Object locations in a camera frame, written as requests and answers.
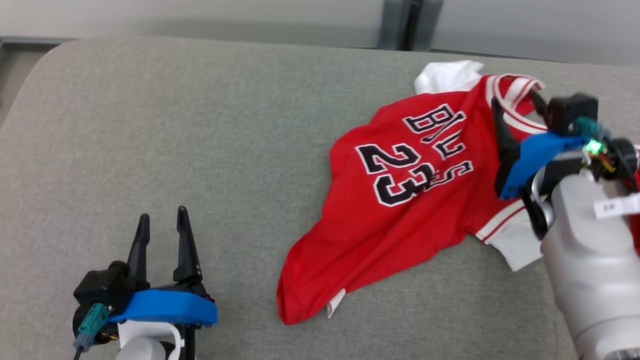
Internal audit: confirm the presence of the teal camera connector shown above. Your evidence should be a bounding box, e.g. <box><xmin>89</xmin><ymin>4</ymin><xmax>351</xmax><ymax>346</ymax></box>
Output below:
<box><xmin>75</xmin><ymin>302</ymin><xmax>108</xmax><ymax>351</ymax></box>
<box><xmin>574</xmin><ymin>117</ymin><xmax>608</xmax><ymax>143</ymax></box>

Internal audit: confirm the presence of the red basketball jersey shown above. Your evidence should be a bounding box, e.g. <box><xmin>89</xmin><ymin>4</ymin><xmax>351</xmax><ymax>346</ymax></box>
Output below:
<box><xmin>276</xmin><ymin>60</ymin><xmax>640</xmax><ymax>326</ymax></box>

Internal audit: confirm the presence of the white label on right cable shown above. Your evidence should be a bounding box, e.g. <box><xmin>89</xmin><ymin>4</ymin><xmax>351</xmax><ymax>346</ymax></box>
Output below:
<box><xmin>594</xmin><ymin>195</ymin><xmax>640</xmax><ymax>220</ymax></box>

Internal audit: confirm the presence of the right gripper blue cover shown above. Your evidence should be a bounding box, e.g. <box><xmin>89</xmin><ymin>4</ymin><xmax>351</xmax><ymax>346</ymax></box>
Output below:
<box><xmin>491</xmin><ymin>90</ymin><xmax>640</xmax><ymax>201</ymax></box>

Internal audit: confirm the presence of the teal right camera connector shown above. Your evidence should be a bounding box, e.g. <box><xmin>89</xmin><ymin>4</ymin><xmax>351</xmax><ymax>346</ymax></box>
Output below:
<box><xmin>574</xmin><ymin>117</ymin><xmax>608</xmax><ymax>143</ymax></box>

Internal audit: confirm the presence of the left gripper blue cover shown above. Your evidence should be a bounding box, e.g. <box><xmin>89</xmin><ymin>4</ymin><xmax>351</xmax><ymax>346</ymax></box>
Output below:
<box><xmin>71</xmin><ymin>206</ymin><xmax>218</xmax><ymax>360</ymax></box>

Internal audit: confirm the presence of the teal left camera connector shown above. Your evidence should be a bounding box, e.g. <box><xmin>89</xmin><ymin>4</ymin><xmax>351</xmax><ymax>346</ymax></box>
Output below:
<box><xmin>75</xmin><ymin>302</ymin><xmax>108</xmax><ymax>351</ymax></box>

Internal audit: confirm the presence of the grey partition post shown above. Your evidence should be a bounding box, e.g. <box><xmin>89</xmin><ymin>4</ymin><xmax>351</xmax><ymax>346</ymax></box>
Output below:
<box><xmin>378</xmin><ymin>0</ymin><xmax>443</xmax><ymax>52</ymax></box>

